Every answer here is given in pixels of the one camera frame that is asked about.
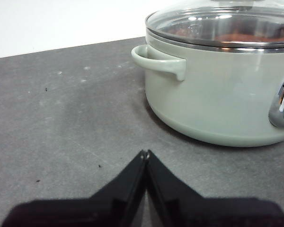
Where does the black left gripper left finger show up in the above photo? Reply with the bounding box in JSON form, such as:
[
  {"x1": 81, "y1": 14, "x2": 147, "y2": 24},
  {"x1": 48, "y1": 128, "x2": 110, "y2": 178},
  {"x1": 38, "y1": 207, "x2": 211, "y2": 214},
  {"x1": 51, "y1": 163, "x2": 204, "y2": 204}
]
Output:
[{"x1": 1, "y1": 150, "x2": 148, "y2": 227}]

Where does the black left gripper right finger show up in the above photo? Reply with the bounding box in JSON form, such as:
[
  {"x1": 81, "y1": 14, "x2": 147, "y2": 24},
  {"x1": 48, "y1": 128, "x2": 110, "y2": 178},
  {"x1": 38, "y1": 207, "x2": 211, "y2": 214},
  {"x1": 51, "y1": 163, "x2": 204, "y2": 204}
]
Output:
[{"x1": 147, "y1": 149, "x2": 284, "y2": 227}]

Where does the glass lid with green knob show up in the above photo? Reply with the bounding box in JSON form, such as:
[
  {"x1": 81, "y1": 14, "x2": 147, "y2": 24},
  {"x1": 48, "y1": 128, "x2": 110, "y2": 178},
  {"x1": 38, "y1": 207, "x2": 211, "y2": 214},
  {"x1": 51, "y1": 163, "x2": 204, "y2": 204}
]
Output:
[{"x1": 144, "y1": 0, "x2": 284, "y2": 52}]

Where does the pale green electric cooking pot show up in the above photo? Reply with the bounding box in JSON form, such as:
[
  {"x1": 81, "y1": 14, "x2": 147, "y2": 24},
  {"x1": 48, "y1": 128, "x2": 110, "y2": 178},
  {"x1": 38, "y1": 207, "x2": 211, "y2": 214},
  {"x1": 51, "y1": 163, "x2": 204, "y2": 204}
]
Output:
[{"x1": 131, "y1": 26, "x2": 284, "y2": 148}]

